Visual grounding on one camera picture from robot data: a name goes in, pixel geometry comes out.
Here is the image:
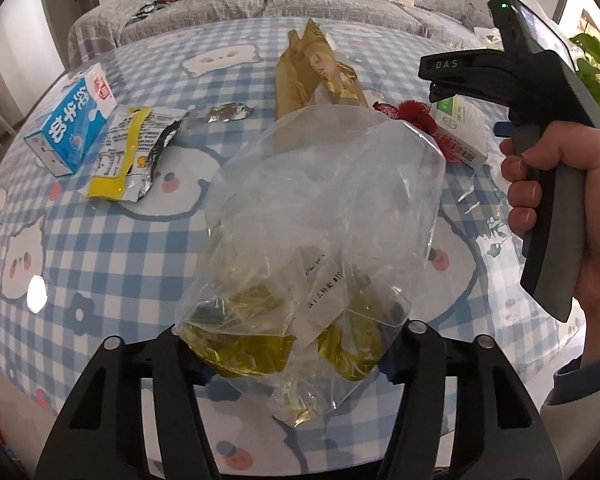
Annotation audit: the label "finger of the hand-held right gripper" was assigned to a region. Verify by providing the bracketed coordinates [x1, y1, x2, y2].
[418, 46, 518, 84]
[428, 77, 519, 107]

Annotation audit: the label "blue white milk carton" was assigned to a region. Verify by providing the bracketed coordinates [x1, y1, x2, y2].
[23, 62, 118, 177]

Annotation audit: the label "grey covered sofa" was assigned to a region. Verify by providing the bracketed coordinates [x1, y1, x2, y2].
[67, 0, 496, 66]

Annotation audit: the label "gold brown bag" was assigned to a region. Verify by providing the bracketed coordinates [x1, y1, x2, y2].
[274, 17, 370, 126]

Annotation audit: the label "clear plastic bag gold wrappers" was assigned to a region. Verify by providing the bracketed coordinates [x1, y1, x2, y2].
[174, 87, 446, 428]

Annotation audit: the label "green potted plant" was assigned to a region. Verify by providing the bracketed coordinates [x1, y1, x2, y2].
[570, 32, 600, 116]

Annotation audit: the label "silver foil blister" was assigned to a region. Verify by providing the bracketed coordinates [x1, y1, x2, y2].
[208, 101, 255, 124]

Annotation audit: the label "person's right forearm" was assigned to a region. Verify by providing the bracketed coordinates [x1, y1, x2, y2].
[539, 305, 600, 461]

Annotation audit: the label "white green medicine box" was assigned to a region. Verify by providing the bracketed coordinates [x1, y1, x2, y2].
[430, 96, 491, 166]

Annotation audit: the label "blue checkered printed tablecloth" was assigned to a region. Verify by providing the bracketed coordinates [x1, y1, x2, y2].
[0, 17, 600, 466]

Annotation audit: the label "red mesh net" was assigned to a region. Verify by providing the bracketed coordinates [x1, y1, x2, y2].
[372, 100, 461, 163]

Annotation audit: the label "yellow snack wrapper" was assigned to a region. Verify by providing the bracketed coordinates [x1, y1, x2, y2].
[77, 105, 188, 203]

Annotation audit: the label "silver foil packet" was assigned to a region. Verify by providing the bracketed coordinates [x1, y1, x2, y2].
[126, 1, 167, 26]

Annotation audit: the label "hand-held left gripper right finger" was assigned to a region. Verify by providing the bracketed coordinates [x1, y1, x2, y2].
[375, 320, 561, 480]

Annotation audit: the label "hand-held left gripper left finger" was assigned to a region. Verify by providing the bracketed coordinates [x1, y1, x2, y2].
[34, 327, 223, 480]

